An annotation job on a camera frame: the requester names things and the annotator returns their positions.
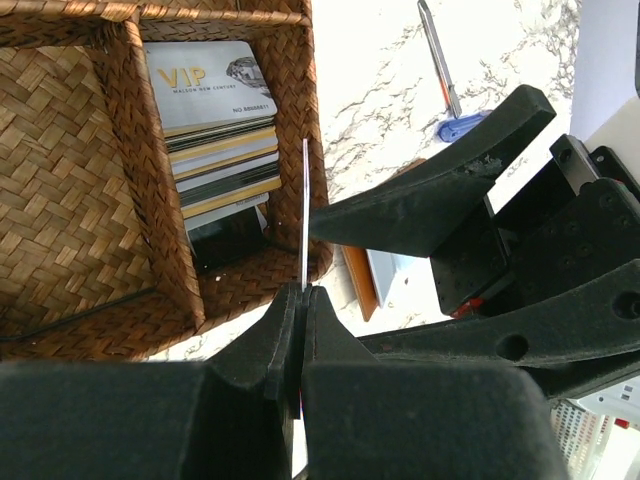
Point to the brown leather card holder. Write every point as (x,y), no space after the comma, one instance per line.
(373,274)

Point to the brown woven basket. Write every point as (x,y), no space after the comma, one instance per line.
(94,256)

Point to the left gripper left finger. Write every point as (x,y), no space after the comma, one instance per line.
(229,417)

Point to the white credit card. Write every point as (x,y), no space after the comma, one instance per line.
(305,215)

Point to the blue handled screwdriver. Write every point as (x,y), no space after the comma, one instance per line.
(452,129)

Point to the stack of credit cards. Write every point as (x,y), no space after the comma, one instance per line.
(218,119)

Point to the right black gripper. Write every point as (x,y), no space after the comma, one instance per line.
(574,221)

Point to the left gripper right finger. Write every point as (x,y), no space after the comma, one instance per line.
(368,419)

